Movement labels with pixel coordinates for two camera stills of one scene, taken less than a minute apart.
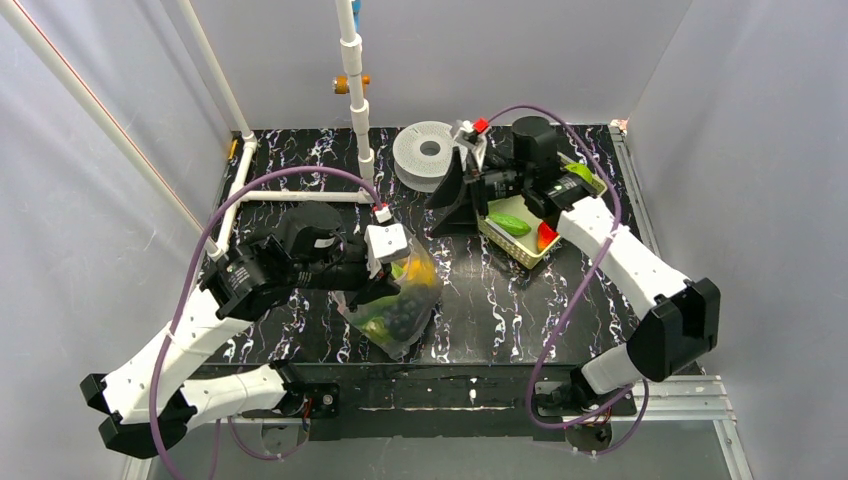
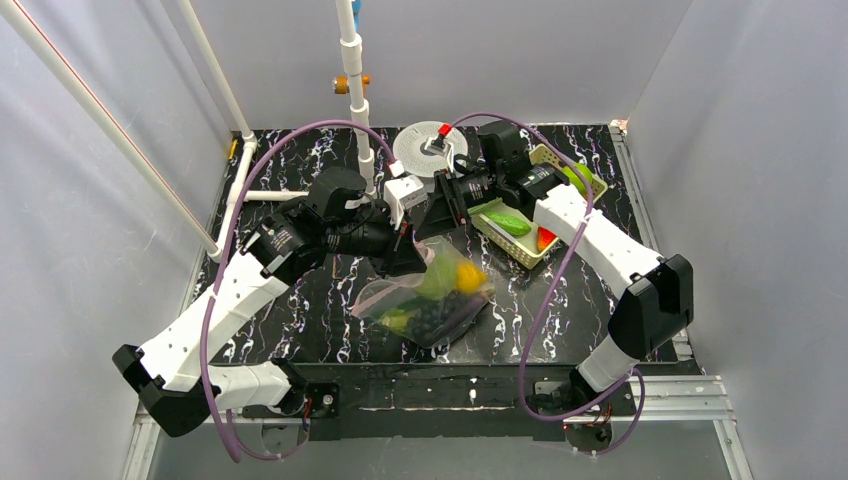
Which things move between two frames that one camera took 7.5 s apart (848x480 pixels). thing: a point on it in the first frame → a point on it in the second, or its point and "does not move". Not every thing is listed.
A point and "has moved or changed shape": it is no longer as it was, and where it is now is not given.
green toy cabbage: (371, 317) → (440, 279)
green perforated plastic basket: (523, 249) does not move
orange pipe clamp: (341, 84) does not move
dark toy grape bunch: (402, 315) → (427, 314)
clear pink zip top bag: (392, 325) has moved or changed shape
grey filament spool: (421, 153) does not move
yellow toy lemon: (420, 271) → (469, 278)
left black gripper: (371, 279) → (398, 244)
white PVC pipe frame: (16, 15) does not move
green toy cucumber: (509, 224) does not move
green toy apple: (580, 171) does not move
